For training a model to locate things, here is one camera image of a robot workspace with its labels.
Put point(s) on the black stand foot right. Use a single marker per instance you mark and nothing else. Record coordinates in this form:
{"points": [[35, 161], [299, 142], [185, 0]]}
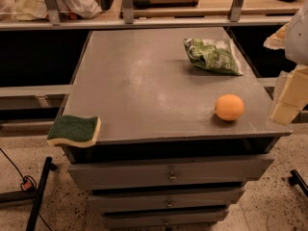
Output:
{"points": [[296, 179]]}

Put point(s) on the green jalapeno chip bag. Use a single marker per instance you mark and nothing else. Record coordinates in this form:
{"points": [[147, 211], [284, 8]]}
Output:
{"points": [[217, 56]]}

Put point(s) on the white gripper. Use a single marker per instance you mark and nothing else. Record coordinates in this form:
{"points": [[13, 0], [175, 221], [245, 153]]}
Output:
{"points": [[298, 40]]}

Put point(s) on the grey metal shelf rail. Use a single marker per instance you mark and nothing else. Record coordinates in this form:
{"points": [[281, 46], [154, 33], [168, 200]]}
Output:
{"points": [[123, 14]]}

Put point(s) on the green and yellow sponge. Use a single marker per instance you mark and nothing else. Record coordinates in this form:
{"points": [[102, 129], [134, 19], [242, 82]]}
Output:
{"points": [[75, 131]]}

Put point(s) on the white cloth on shelf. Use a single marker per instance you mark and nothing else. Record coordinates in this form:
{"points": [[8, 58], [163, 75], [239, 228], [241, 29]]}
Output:
{"points": [[29, 10]]}

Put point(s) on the black stand leg left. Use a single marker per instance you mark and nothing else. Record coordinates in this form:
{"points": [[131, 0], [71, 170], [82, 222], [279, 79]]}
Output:
{"points": [[31, 190]]}

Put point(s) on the orange fruit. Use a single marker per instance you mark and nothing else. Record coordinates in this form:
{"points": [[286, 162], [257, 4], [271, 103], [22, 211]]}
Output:
{"points": [[229, 107]]}

